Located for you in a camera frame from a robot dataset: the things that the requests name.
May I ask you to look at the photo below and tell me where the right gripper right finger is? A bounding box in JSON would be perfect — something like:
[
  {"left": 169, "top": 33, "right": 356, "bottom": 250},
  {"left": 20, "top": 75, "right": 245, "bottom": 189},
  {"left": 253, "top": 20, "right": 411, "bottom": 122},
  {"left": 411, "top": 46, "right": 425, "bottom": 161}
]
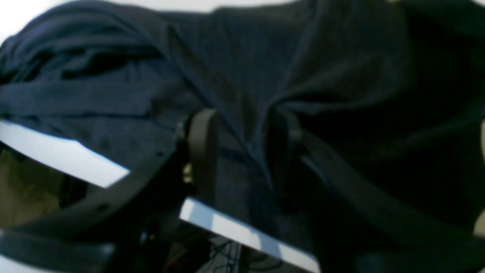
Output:
[{"left": 266, "top": 110, "right": 484, "bottom": 273}]

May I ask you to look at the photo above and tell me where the black T-shirt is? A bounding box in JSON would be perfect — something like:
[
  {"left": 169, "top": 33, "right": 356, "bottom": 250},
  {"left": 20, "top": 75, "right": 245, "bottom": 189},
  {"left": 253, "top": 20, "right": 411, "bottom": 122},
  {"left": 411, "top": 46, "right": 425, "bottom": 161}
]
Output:
[{"left": 1, "top": 0, "right": 484, "bottom": 257}]

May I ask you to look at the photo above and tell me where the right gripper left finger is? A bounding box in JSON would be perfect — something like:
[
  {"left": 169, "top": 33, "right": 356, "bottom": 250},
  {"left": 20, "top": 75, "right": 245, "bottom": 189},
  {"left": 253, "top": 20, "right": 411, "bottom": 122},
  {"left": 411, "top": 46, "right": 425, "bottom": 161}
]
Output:
[{"left": 1, "top": 109, "right": 219, "bottom": 273}]

